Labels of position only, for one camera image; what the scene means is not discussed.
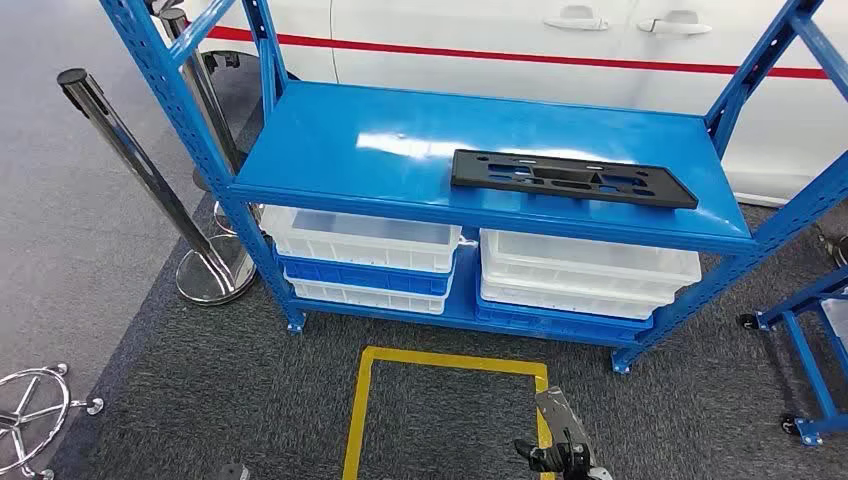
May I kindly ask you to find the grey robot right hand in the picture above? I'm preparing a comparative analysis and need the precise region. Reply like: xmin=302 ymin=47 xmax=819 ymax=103
xmin=513 ymin=437 xmax=594 ymax=480

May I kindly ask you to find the black plastic mounting plate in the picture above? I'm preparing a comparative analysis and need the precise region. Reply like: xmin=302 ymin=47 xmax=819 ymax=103
xmin=450 ymin=148 xmax=700 ymax=211

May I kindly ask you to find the blue metal shelf rack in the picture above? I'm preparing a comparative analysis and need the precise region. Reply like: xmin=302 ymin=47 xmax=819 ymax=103
xmin=99 ymin=0 xmax=848 ymax=376

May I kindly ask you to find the yellow floor tape square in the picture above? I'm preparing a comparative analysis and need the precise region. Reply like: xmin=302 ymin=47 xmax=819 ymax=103
xmin=341 ymin=345 xmax=554 ymax=480

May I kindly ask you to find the white plastic bin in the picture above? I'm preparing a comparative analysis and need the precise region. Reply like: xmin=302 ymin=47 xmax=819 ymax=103
xmin=823 ymin=299 xmax=848 ymax=346
xmin=286 ymin=274 xmax=452 ymax=316
xmin=259 ymin=205 xmax=463 ymax=274
xmin=480 ymin=228 xmax=702 ymax=289
xmin=480 ymin=264 xmax=677 ymax=321

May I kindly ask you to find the blue wheeled cart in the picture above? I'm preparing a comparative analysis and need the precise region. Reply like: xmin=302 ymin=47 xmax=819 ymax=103
xmin=737 ymin=264 xmax=848 ymax=447

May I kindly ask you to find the white car red stripe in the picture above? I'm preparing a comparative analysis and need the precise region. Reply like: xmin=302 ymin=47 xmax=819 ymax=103
xmin=182 ymin=0 xmax=848 ymax=208

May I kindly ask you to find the chrome base swivel stool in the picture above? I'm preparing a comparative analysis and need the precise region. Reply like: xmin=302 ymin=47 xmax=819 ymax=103
xmin=0 ymin=362 xmax=105 ymax=480

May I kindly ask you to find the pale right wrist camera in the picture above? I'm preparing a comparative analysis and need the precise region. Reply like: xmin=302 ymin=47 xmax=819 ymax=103
xmin=535 ymin=387 xmax=592 ymax=458

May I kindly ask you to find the chrome stanchion post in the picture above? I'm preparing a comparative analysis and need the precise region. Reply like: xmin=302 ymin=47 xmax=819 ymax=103
xmin=213 ymin=201 xmax=264 ymax=237
xmin=56 ymin=67 xmax=258 ymax=307

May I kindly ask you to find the stanchion post dark base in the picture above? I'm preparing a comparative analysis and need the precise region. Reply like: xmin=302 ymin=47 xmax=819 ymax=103
xmin=158 ymin=7 xmax=250 ymax=193

